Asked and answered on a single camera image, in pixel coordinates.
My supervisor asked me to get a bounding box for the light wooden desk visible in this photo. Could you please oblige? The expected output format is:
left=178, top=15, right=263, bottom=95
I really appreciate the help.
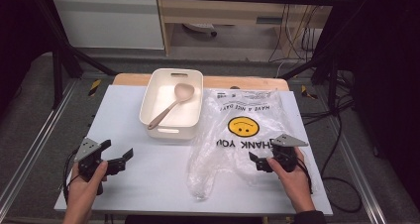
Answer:
left=155, top=0, right=341, bottom=56

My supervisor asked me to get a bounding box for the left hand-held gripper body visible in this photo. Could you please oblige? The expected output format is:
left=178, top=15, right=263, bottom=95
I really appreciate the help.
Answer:
left=73, top=137, right=108, bottom=196

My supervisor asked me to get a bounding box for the white cabinet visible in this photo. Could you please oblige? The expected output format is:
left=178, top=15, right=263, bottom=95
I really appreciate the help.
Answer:
left=51, top=0, right=165, bottom=51

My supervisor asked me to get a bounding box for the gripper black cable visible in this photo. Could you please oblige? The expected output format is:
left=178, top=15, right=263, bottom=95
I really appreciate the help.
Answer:
left=296, top=160, right=314, bottom=196
left=61, top=149, right=81, bottom=205

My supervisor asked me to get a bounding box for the black floor cable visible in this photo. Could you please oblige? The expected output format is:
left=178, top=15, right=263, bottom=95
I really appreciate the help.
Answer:
left=301, top=94, right=364, bottom=214

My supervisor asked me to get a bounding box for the black metal stand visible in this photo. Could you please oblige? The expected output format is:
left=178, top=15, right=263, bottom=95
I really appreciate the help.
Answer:
left=33, top=0, right=118, bottom=110
left=280, top=5, right=345, bottom=114

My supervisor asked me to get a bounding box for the office chair base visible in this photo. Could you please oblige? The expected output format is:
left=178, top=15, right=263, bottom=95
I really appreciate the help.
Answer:
left=182, top=22, right=218, bottom=38

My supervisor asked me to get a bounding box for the yellow black tape strip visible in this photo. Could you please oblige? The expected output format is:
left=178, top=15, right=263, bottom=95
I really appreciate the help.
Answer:
left=300, top=84, right=319, bottom=100
left=87, top=78, right=102, bottom=97

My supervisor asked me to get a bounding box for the person's left hand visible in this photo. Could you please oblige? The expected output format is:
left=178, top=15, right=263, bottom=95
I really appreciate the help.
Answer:
left=64, top=160, right=109, bottom=207

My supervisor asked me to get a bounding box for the person's right hand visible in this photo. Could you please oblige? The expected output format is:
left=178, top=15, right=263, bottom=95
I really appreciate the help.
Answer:
left=266, top=149, right=315, bottom=214

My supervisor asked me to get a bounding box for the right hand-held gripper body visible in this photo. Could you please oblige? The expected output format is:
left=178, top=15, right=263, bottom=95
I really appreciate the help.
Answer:
left=270, top=134, right=309, bottom=173

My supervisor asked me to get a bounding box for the clear smiley plastic bag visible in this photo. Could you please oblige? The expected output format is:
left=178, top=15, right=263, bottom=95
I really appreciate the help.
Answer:
left=185, top=88, right=310, bottom=200

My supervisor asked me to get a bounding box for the cream plastic bin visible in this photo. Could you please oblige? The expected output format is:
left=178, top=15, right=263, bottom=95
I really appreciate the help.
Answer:
left=139, top=67, right=204, bottom=141

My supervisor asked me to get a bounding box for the dark curtain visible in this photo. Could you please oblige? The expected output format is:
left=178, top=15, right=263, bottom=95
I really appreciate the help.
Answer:
left=0, top=0, right=55, bottom=111
left=340, top=0, right=420, bottom=212

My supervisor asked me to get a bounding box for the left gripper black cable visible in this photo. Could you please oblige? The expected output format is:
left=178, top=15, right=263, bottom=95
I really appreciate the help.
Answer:
left=61, top=149, right=81, bottom=205

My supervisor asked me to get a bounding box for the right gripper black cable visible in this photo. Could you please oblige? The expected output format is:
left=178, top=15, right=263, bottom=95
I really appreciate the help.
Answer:
left=296, top=160, right=314, bottom=196

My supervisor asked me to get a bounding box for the pink spoon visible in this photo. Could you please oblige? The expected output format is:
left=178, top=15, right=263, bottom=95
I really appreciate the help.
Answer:
left=147, top=82, right=195, bottom=131

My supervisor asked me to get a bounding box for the bundle of hanging cables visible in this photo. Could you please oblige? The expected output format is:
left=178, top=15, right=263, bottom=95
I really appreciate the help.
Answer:
left=267, top=0, right=326, bottom=64

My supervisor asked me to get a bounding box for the aluminium rail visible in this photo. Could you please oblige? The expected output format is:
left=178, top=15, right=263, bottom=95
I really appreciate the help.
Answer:
left=0, top=79, right=79, bottom=205
left=329, top=118, right=388, bottom=224

